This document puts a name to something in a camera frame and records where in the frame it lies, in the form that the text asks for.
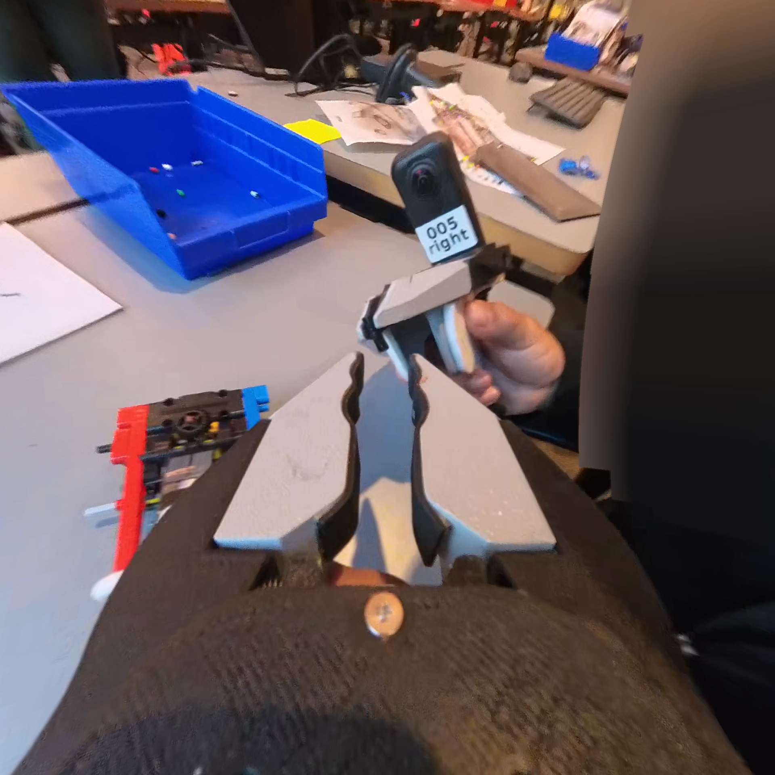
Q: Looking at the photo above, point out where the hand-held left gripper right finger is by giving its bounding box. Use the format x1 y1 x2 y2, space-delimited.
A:
408 354 558 568

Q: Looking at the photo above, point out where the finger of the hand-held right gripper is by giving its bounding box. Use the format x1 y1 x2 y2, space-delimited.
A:
357 314 435 383
363 262 476 333

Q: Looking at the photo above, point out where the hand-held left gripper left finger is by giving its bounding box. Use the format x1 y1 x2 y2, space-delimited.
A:
213 352 364 564

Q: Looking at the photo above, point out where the toy brick car model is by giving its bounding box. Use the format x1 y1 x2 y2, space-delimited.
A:
85 384 270 600

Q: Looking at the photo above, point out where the instruction booklet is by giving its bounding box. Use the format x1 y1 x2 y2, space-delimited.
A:
0 223 124 364

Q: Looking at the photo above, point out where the person's right forearm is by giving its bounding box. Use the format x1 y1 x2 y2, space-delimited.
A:
515 339 585 452

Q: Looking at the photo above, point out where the grey desk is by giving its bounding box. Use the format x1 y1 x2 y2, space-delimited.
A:
0 148 555 775

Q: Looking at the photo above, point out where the person's right hand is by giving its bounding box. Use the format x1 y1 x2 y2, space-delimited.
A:
451 298 568 417

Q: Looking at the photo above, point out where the brown flat board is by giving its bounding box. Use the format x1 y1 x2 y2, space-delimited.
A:
472 144 603 222

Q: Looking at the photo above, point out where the grey table with beige edge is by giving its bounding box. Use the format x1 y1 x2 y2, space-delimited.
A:
188 48 627 279

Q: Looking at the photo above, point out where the colourful unfolded leaflet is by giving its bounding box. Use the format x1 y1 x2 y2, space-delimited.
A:
412 82 567 195

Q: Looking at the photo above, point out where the white printed paper sheet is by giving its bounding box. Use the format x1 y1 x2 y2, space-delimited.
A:
316 98 427 146

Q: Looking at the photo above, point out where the yellow paper note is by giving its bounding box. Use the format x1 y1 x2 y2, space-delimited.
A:
285 119 341 145

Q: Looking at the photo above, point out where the black handheld device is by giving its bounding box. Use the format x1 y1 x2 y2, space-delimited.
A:
362 44 461 105

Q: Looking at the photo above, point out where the small blue storage bin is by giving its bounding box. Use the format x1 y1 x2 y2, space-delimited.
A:
544 31 603 72

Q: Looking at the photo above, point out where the black cable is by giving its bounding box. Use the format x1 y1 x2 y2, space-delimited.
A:
293 33 379 98

